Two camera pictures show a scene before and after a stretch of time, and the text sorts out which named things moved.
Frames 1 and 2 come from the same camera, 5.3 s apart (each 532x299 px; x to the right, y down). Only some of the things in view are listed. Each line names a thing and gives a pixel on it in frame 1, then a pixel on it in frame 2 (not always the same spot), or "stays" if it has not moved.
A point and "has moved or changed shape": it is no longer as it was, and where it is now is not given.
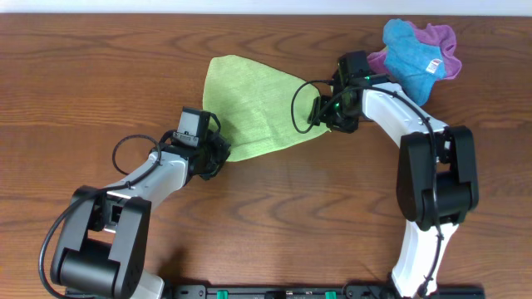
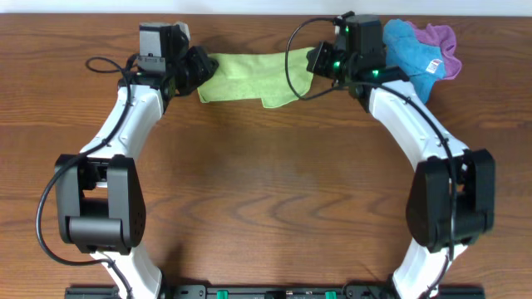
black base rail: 319,291 stays
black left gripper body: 220,150 -> 201,66
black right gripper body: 337,117 -> 332,63
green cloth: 260,110 has moved or changed shape
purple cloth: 440,36 stays
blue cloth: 417,65 stays
